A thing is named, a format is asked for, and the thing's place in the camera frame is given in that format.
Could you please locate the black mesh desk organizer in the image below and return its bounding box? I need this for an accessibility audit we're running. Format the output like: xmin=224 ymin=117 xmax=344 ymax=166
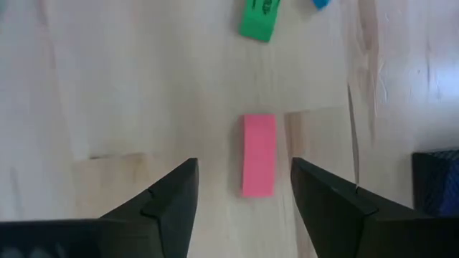
xmin=411 ymin=148 xmax=459 ymax=218

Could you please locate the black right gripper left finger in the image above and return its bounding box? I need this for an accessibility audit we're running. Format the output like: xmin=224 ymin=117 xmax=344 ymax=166
xmin=0 ymin=157 xmax=200 ymax=258

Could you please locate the pink eraser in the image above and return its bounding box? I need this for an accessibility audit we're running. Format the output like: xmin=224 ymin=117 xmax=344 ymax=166
xmin=240 ymin=113 xmax=278 ymax=199

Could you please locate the blue binder clip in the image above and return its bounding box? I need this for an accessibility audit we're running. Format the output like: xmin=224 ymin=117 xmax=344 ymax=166
xmin=311 ymin=0 xmax=333 ymax=11

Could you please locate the green eraser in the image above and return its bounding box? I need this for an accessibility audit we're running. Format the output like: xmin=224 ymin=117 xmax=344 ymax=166
xmin=238 ymin=0 xmax=283 ymax=43

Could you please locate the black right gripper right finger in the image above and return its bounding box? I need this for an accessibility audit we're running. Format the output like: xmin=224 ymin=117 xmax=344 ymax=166
xmin=290 ymin=156 xmax=459 ymax=258

